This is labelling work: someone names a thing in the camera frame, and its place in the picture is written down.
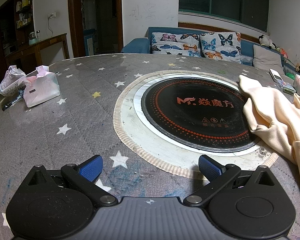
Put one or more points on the beige cushion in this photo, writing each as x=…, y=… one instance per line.
x=267, y=56

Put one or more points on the blue and white cabinet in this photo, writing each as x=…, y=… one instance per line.
x=88, y=42

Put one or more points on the white wall socket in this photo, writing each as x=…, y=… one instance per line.
x=52, y=15

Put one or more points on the dark wooden shelf cabinet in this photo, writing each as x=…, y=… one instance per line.
x=20, y=12

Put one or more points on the green bowl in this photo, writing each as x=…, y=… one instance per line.
x=289, y=75

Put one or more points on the wooden side table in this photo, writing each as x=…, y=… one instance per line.
x=47, y=41

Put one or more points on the wide butterfly print cushion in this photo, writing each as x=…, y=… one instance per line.
x=173, y=43

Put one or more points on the blue sofa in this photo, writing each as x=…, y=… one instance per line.
x=247, y=46

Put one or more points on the black round induction cooktop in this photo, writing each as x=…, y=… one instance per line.
x=190, y=120

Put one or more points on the dark window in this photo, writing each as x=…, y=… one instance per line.
x=222, y=0

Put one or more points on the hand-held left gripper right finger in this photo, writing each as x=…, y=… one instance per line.
x=210, y=168

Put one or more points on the black marker pen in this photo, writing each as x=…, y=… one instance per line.
x=11, y=104

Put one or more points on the orange plush toy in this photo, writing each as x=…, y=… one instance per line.
x=282, y=52

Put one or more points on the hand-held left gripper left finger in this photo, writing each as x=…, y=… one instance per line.
x=91, y=168

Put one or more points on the cream shirt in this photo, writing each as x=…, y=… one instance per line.
x=272, y=110

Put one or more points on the crumpled white plastic bag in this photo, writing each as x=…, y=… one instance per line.
x=11, y=82

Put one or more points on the clear plastic box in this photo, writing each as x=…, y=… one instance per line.
x=286, y=87

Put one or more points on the square butterfly print cushion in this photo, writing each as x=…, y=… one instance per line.
x=221, y=46

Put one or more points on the white remote control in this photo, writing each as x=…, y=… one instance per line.
x=276, y=74

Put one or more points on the wooden door frame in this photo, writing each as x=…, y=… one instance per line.
x=73, y=17

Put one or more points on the black and white plush toy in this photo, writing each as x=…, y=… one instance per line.
x=266, y=41

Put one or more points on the pink and white plastic bag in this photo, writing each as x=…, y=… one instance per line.
x=42, y=87

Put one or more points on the teal glass jar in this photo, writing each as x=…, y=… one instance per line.
x=32, y=38

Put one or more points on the grey star-print table cover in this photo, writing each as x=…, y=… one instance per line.
x=65, y=100

